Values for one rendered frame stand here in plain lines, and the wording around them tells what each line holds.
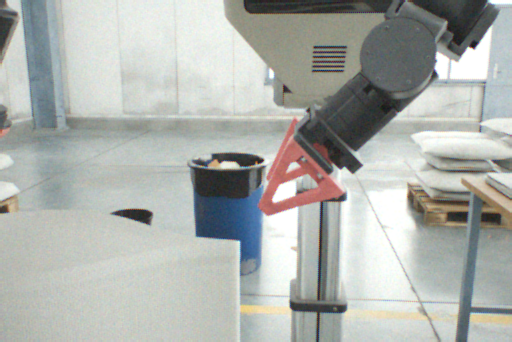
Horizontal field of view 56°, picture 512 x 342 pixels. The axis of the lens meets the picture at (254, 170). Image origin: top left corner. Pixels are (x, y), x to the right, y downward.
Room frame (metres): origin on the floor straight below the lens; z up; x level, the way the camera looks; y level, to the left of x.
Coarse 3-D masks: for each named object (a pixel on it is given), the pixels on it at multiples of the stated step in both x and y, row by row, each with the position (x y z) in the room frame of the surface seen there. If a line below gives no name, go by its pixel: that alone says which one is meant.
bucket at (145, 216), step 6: (120, 210) 3.04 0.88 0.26; (126, 210) 3.06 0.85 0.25; (132, 210) 3.07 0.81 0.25; (138, 210) 3.06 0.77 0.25; (144, 210) 3.05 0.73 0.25; (120, 216) 3.03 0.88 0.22; (126, 216) 3.05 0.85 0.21; (132, 216) 3.06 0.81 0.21; (138, 216) 3.06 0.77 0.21; (144, 216) 3.04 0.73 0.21; (150, 216) 3.00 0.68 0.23; (144, 222) 2.83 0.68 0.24; (150, 222) 2.90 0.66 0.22
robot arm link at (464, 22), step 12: (408, 0) 0.46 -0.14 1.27; (420, 0) 0.45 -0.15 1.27; (432, 0) 0.45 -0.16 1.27; (444, 0) 0.45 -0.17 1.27; (456, 0) 0.44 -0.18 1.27; (468, 0) 0.43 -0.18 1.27; (480, 0) 0.43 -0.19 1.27; (432, 12) 0.45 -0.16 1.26; (444, 12) 0.45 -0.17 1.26; (456, 12) 0.44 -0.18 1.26; (468, 12) 0.44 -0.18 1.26; (480, 12) 0.43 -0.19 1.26; (456, 24) 0.44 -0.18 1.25; (468, 24) 0.44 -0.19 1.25; (456, 36) 0.45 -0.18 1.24
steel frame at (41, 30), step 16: (32, 0) 8.56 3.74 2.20; (48, 0) 8.46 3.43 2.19; (32, 16) 8.56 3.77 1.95; (48, 16) 8.41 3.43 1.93; (32, 32) 8.56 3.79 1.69; (48, 32) 8.42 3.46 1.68; (32, 48) 8.56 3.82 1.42; (48, 48) 8.54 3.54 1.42; (32, 64) 8.51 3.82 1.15; (48, 64) 8.54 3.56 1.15; (32, 80) 8.46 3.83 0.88; (48, 80) 8.55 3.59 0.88; (32, 96) 8.42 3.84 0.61; (48, 96) 8.55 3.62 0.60; (48, 112) 8.55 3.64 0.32; (64, 112) 8.67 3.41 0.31; (48, 128) 8.47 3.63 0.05; (64, 128) 8.55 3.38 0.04
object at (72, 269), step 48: (0, 240) 0.56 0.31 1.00; (48, 240) 0.58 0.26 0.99; (96, 240) 0.57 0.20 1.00; (144, 240) 0.53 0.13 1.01; (192, 240) 0.49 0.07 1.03; (0, 288) 0.39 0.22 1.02; (48, 288) 0.40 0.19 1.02; (96, 288) 0.42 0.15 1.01; (144, 288) 0.44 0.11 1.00; (192, 288) 0.46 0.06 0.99; (0, 336) 0.39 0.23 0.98; (48, 336) 0.40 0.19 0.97; (96, 336) 0.42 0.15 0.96; (144, 336) 0.44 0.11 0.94; (192, 336) 0.46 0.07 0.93
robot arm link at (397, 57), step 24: (384, 24) 0.39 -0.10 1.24; (408, 24) 0.38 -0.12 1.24; (432, 24) 0.38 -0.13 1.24; (480, 24) 0.44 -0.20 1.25; (384, 48) 0.39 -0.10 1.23; (408, 48) 0.38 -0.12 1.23; (432, 48) 0.37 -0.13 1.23; (456, 48) 0.44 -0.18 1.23; (384, 72) 0.38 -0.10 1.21; (408, 72) 0.38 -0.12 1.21; (384, 96) 0.43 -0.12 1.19; (408, 96) 0.42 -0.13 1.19
